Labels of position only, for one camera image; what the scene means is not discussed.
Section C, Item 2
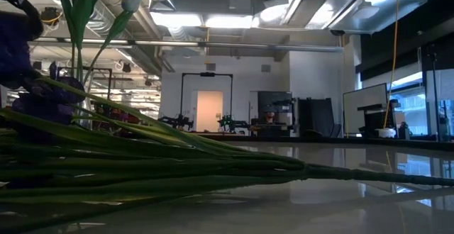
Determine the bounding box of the dark bottle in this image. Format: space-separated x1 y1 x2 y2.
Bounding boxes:
398 121 411 141

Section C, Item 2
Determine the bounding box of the white round stand base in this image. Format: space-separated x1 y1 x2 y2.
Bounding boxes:
373 127 397 139

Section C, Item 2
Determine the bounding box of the bright ceiling light fixture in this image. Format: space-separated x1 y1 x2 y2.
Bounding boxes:
150 11 258 29

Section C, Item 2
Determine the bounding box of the white board panel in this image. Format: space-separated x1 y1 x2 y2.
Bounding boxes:
342 82 389 135

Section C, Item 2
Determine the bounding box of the black equipment stand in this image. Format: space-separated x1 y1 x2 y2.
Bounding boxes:
357 99 400 139

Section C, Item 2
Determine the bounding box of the orange lit doorway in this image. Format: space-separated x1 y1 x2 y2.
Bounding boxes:
196 90 225 133

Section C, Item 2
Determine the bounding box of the black aluminium table frame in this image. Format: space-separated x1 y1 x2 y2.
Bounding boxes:
198 130 454 152

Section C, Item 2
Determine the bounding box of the grey horizontal ceiling pipe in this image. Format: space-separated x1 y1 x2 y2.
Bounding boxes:
30 38 344 53

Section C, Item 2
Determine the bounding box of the dark violet artificial flower bunch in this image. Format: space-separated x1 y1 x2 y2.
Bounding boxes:
0 12 454 234

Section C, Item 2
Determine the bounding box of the black upright panel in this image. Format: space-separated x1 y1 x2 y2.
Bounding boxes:
297 97 337 138

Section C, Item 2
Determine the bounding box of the clear glass vase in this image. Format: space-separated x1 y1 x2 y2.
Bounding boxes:
67 69 95 128

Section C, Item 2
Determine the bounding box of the black station frame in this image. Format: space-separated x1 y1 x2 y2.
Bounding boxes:
179 72 234 123
55 63 114 100

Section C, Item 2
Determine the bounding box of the thin black tripod stand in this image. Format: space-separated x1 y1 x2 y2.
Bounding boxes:
426 44 441 143

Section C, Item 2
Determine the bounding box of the ceiling cable reel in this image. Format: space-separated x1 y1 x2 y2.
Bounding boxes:
39 6 64 28

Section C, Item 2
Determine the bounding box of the silver rectangular air duct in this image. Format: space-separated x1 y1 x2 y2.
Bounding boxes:
253 0 436 35

